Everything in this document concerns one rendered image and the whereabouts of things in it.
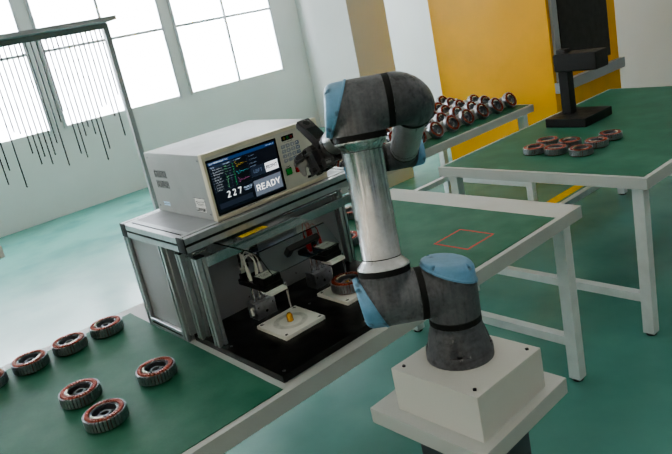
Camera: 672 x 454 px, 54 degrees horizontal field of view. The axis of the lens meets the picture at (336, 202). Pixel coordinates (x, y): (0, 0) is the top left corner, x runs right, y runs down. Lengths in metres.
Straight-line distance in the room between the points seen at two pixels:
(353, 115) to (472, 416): 0.66
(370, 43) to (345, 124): 4.63
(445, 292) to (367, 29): 4.70
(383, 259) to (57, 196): 7.17
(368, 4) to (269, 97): 3.99
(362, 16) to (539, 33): 1.56
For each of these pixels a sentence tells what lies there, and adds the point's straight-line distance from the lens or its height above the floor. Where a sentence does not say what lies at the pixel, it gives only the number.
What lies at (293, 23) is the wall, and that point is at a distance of 10.09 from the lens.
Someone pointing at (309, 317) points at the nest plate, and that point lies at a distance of 2.03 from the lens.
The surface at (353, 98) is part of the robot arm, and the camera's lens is 1.38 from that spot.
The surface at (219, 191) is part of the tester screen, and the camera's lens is 1.98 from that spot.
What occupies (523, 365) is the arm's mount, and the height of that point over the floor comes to 0.84.
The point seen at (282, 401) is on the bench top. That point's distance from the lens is 1.75.
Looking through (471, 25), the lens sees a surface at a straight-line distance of 5.64.
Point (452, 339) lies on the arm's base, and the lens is 1.48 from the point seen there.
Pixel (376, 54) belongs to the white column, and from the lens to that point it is 6.04.
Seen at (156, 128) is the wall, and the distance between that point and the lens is 8.83.
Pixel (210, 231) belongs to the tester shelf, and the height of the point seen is 1.11.
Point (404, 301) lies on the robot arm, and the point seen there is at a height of 1.03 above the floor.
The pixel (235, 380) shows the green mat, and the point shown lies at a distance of 1.87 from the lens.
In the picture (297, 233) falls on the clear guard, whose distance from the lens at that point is 1.87.
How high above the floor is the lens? 1.63
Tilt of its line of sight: 16 degrees down
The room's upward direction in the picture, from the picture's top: 12 degrees counter-clockwise
